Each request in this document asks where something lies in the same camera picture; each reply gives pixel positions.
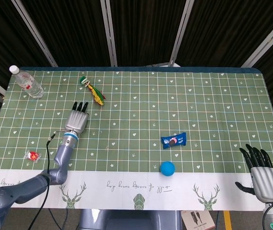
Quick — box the blue floor cable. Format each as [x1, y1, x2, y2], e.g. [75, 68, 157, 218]
[48, 208, 61, 230]

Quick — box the silver partition post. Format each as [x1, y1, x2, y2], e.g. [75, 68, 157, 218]
[168, 0, 197, 68]
[99, 0, 118, 68]
[240, 11, 273, 68]
[11, 0, 59, 68]

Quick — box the blue cookie packet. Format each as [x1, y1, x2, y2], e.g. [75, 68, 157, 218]
[160, 132, 187, 150]

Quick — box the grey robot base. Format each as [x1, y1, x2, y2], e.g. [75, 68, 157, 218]
[77, 209, 183, 230]

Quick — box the green yellow red toy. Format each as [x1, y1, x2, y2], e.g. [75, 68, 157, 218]
[79, 76, 106, 107]

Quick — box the red candy wrapper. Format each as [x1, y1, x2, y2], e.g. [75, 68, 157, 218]
[24, 149, 42, 163]

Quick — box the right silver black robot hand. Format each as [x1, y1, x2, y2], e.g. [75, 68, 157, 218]
[235, 143, 273, 205]

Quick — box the white red product box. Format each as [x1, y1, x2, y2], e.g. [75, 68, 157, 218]
[180, 210, 215, 230]

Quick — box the blue ball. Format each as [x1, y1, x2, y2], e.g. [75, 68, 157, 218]
[159, 161, 176, 177]

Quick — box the clear plastic water bottle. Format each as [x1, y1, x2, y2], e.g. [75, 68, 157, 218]
[9, 65, 45, 99]

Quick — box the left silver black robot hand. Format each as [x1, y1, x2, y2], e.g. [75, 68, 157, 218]
[64, 101, 90, 135]

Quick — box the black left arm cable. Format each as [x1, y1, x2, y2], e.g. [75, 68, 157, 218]
[27, 130, 66, 230]

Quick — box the yellow floor tape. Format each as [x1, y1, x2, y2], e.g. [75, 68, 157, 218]
[223, 210, 232, 230]

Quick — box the green grid deer tablecloth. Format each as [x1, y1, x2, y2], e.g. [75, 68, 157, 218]
[0, 69, 273, 212]

